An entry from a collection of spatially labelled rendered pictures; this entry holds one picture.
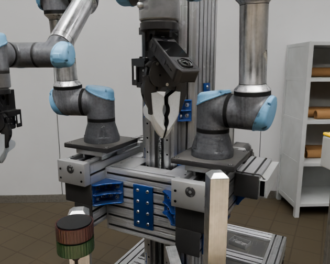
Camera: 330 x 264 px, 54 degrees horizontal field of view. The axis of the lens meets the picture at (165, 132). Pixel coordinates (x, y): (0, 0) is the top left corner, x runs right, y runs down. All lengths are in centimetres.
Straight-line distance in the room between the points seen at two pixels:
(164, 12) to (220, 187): 32
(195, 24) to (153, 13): 73
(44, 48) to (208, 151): 60
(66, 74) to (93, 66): 180
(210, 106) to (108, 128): 46
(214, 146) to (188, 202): 21
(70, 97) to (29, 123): 202
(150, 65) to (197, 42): 75
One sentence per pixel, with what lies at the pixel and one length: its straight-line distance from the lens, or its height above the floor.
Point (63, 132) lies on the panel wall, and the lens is 330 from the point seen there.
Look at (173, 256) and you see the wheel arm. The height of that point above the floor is 85.
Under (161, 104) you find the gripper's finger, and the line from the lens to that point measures 60.
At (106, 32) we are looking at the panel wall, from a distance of 317.
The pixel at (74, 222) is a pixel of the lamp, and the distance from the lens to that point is 56.
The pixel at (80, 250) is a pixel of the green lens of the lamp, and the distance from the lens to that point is 55.
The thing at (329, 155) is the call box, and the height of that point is 118.
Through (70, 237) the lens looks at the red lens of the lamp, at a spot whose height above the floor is 109.
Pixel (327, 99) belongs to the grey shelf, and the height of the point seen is 103.
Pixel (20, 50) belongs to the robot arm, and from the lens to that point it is 107.
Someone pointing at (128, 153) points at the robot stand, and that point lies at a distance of 147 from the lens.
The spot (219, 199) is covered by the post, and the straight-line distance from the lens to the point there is 60.
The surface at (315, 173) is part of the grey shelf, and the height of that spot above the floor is 27.
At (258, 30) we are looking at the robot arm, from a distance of 103.
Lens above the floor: 135
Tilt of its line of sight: 11 degrees down
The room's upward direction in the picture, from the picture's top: straight up
